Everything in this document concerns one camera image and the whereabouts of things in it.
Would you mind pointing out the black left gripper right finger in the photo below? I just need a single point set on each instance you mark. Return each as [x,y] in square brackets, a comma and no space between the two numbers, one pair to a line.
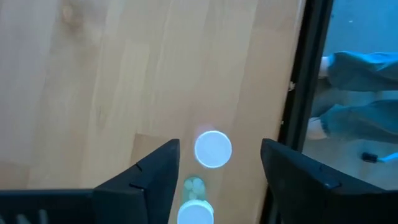
[311,193]

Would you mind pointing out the small black floor object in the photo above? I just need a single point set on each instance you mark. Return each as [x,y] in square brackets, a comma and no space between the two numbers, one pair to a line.
[370,157]

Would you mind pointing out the long black frame bar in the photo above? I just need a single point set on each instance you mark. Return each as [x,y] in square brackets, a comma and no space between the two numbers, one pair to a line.
[309,62]

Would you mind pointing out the pink medicine bottle white cap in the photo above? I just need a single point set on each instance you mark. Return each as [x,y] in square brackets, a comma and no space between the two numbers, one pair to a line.
[213,149]

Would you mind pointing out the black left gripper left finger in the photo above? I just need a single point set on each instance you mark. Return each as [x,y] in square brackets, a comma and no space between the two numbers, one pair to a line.
[140,193]

